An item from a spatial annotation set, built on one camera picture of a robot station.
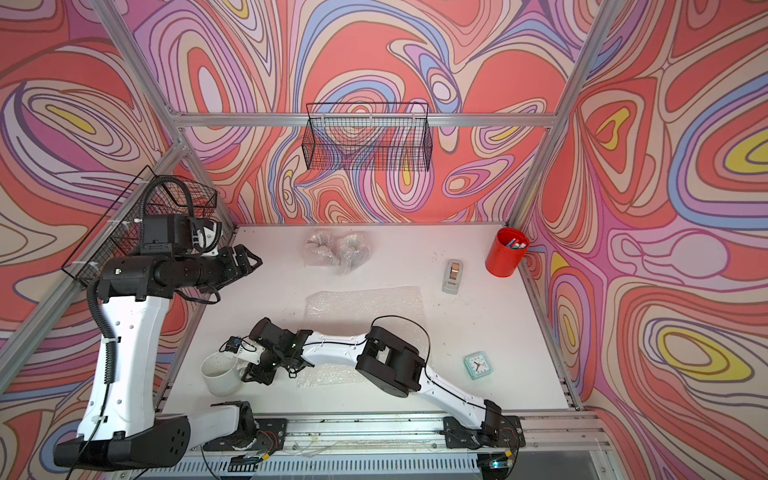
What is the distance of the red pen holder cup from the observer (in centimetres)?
100

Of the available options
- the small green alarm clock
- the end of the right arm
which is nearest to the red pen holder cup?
the small green alarm clock

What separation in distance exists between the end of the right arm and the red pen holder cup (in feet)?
2.26

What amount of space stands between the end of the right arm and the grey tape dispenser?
510 millimetres

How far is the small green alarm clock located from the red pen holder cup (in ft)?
1.10

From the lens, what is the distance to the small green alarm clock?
84cm

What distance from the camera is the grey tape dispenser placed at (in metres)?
1.01

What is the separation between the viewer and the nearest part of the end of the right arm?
677 mm

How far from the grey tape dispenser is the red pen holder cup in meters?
0.13

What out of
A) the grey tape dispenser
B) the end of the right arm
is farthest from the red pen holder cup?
the end of the right arm
